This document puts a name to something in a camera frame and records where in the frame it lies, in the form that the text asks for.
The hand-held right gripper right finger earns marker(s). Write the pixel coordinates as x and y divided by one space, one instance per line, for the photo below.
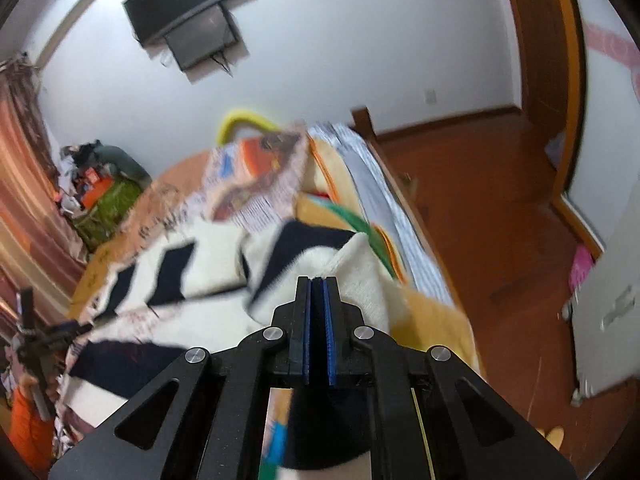
330 355

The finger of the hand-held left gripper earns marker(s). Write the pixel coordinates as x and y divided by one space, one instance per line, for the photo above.
67 332

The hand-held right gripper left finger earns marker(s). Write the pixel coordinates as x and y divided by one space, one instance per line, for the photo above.
306 355

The white navy striped sweater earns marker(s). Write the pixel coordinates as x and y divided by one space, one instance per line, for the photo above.
215 270

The person's left forearm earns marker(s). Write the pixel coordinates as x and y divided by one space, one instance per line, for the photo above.
30 425

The pile of clothes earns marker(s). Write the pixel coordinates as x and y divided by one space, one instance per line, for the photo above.
75 165

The green storage box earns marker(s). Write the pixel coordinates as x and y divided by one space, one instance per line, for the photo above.
112 210

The orange box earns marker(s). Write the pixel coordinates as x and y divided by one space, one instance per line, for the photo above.
92 187

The grey striped mattress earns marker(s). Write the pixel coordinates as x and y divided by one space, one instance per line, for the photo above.
380 210

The pink striped curtain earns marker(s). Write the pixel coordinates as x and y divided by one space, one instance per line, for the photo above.
25 185

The grey plush toy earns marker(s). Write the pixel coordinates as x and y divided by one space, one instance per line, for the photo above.
122 160

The yellow foam tube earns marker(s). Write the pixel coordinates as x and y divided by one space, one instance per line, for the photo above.
240 116

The pink bag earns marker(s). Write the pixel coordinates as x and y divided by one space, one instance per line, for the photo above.
581 267

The white door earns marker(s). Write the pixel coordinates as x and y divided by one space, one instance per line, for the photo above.
610 320

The white air conditioner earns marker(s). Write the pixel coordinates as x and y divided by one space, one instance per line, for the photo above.
70 15

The white wall socket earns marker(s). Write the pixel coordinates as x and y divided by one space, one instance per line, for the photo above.
430 95

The small black wall monitor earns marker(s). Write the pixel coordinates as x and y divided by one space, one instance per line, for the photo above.
200 35

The black wall television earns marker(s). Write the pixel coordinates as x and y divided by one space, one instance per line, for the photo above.
170 0

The pink wall strip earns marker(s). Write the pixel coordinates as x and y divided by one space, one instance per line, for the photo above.
615 42

